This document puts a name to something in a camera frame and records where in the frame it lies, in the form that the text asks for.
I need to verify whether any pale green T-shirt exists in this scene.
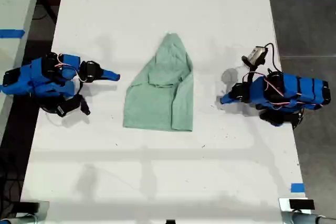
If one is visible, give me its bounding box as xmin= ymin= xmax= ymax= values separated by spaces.
xmin=122 ymin=33 xmax=194 ymax=132

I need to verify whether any long blue tape strip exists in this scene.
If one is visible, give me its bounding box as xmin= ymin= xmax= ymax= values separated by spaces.
xmin=0 ymin=29 xmax=26 ymax=39

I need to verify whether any white side table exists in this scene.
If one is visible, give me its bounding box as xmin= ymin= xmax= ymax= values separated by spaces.
xmin=0 ymin=0 xmax=45 ymax=141

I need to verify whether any small blue tape piece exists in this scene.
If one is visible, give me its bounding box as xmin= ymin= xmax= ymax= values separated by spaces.
xmin=290 ymin=183 xmax=306 ymax=193

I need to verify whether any small black box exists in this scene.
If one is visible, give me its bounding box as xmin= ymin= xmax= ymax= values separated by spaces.
xmin=289 ymin=199 xmax=315 ymax=210
xmin=18 ymin=201 xmax=40 ymax=213

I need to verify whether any grey metal pipe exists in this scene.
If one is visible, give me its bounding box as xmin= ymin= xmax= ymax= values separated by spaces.
xmin=282 ymin=212 xmax=336 ymax=224
xmin=0 ymin=215 xmax=37 ymax=224

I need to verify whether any short black camera stalk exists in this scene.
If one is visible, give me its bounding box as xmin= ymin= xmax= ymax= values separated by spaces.
xmin=246 ymin=63 xmax=259 ymax=86
xmin=78 ymin=95 xmax=91 ymax=116

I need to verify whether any grey black camera box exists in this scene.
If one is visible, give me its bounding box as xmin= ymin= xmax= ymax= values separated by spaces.
xmin=241 ymin=46 xmax=269 ymax=66

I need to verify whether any black camera box white label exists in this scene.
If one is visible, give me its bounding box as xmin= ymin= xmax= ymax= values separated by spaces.
xmin=54 ymin=99 xmax=81 ymax=118

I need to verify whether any black looping camera cable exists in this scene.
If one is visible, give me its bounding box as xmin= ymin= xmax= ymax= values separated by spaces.
xmin=264 ymin=42 xmax=281 ymax=74

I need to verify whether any thin camera cable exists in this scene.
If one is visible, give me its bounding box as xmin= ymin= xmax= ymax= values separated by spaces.
xmin=39 ymin=104 xmax=64 ymax=125

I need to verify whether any black arm base cable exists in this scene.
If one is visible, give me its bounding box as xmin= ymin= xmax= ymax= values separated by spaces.
xmin=291 ymin=108 xmax=306 ymax=131

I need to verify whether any white metal bracket plate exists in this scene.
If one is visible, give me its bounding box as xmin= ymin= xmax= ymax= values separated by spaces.
xmin=278 ymin=197 xmax=316 ymax=212

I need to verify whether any black floor cable bundle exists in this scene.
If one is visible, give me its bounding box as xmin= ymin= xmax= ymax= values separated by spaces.
xmin=0 ymin=153 xmax=26 ymax=217

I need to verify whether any grey metal bracket plate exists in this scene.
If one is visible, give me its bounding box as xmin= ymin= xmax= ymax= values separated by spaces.
xmin=38 ymin=200 xmax=50 ymax=221

